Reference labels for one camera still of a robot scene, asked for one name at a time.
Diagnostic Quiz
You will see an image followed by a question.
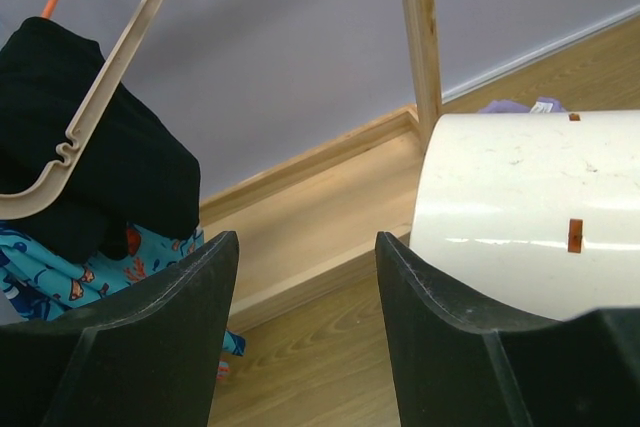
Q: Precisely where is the purple cloth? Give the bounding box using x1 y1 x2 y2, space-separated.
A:
479 97 566 114

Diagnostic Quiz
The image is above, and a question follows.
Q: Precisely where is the blue patterned garment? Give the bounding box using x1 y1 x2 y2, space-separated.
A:
0 219 247 383

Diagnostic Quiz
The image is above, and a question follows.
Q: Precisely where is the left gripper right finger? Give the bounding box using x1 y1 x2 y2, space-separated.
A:
375 232 639 426

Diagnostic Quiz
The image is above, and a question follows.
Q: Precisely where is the wooden rack frame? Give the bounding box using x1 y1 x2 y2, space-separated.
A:
201 0 442 331

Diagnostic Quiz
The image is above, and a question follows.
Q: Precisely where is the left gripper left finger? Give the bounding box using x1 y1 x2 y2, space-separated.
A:
1 231 239 426

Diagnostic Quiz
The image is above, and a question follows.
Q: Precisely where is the white round drawer organizer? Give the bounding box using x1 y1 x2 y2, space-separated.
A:
409 110 639 320

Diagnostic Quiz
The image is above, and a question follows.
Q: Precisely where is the wooden clothes hanger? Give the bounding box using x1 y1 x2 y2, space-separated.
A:
1 0 164 220

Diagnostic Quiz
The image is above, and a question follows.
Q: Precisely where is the black garment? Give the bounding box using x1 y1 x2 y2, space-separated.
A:
1 17 201 263

